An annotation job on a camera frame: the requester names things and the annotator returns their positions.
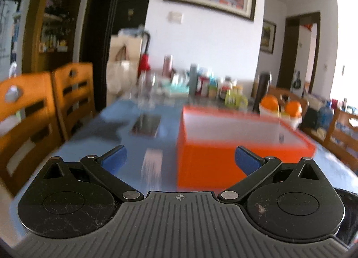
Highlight white wall switch panel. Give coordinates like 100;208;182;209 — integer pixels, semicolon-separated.
167;11;183;24

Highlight white fruit bowl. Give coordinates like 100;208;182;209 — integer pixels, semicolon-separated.
259;105;303;130

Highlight wooden shelf cabinet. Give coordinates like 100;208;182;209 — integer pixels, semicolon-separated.
21;0;81;73

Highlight wooden chair far left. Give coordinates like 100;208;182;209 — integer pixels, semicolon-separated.
1;72;61;196

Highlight green mug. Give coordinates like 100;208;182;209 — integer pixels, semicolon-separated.
224;90;248;108

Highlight beige paper bag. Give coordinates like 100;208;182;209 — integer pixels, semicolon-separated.
106;35;142;107

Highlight orange in bowl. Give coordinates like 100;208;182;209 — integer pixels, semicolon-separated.
285;101;302;118
260;95;280;112

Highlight clear glass cups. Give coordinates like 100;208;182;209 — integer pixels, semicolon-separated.
137;70;156;110

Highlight red folded umbrella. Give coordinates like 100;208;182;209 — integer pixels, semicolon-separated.
137;30;151;78

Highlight black thermos bottle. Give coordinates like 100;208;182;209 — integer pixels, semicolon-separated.
252;72;272;113

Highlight orange in bowl right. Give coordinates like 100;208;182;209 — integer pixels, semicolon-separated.
285;101;302;118

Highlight wooden chair right side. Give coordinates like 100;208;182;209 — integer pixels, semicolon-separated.
323;108;357;173

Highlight orange in bowl left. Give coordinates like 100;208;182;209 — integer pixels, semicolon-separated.
260;95;280;112

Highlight blue tablecloth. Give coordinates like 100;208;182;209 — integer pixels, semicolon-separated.
9;97;358;236

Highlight pink tumbler bottle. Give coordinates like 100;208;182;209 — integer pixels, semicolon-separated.
162;55;173;78

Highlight orange cardboard box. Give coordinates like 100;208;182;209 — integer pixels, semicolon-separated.
177;105;318;192

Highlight green tissue box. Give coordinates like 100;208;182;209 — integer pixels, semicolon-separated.
161;79;189;97

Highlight grey tall bottle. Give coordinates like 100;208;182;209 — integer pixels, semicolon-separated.
189;64;198;96

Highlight small framed picture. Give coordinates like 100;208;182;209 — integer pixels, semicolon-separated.
260;20;277;54

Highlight wooden chair behind bowl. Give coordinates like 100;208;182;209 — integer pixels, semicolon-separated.
268;87;308;118

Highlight black smartphone on table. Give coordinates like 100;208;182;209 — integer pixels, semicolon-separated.
130;113;161;137

